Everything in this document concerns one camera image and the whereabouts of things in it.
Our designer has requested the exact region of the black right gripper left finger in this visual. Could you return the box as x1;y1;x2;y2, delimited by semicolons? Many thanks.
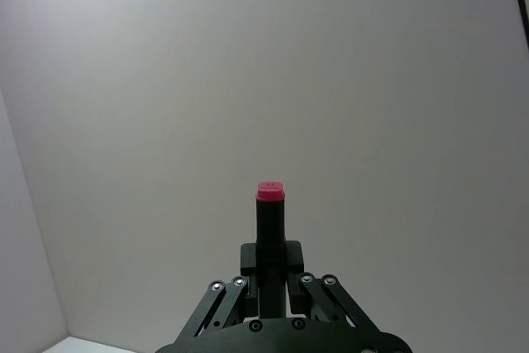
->
177;242;260;341

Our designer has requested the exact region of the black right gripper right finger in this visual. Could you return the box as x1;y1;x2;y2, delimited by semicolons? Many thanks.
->
284;240;382;332

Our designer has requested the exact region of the black tool with red switch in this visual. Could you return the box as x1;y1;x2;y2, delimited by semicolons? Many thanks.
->
254;180;288;322

